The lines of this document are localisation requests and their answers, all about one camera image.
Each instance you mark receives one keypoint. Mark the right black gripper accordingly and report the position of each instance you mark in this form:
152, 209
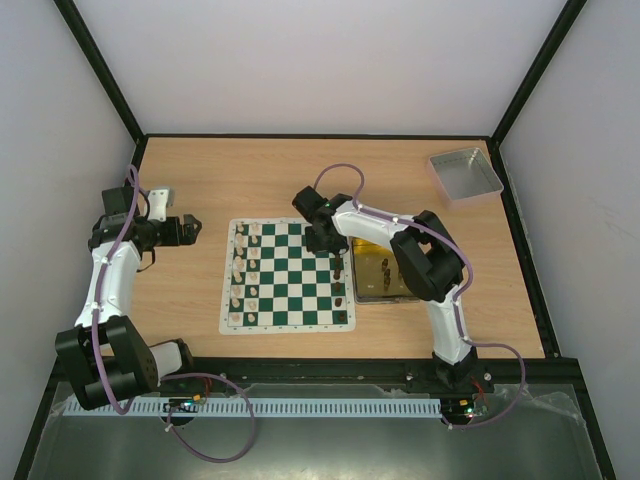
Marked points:
327, 242

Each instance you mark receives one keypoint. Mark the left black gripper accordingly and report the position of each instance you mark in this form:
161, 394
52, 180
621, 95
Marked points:
189, 237

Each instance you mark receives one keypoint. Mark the gold metal tin tray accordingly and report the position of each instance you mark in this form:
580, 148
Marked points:
377, 279

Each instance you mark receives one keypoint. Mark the green white chess board mat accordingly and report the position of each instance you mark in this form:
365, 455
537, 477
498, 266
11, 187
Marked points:
273, 285

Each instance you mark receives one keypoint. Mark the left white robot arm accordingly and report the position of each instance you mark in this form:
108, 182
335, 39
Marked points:
103, 356

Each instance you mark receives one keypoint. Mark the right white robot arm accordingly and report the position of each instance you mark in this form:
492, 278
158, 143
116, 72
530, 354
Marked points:
429, 262

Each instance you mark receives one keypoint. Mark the silver square metal tin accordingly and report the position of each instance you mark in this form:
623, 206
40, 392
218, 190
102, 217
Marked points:
464, 177

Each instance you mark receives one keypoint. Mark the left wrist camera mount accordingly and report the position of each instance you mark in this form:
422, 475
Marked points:
159, 200

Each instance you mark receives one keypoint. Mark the white slotted cable duct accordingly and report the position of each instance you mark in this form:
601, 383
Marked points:
288, 408

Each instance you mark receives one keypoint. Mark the black aluminium frame rail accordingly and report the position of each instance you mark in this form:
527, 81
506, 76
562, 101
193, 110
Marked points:
412, 375

